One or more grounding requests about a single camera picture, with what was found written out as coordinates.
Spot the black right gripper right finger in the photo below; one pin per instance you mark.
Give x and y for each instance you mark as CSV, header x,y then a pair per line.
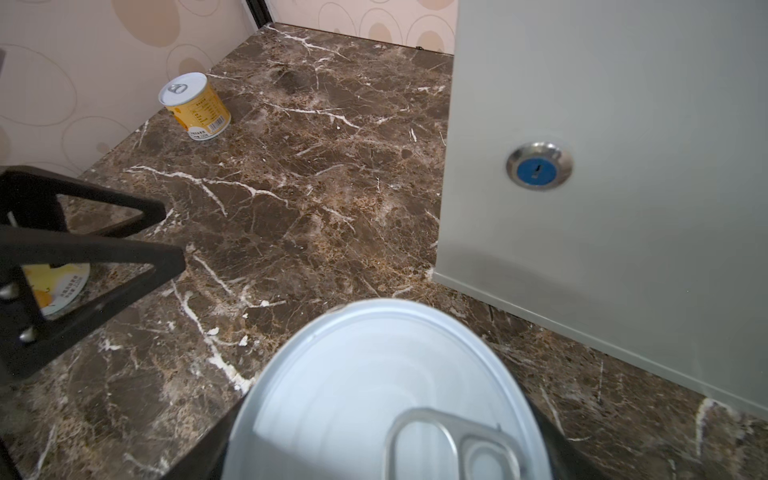
x,y
567,463

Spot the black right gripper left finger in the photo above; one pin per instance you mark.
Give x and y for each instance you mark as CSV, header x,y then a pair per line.
x,y
205,461

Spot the yellow green label can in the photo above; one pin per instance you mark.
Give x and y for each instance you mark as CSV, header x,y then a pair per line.
x,y
55,288

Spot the grey metal cabinet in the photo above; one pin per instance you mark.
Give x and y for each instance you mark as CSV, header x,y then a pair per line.
x,y
606,177

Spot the black frame post left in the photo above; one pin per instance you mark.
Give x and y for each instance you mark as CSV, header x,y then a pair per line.
x,y
260,12

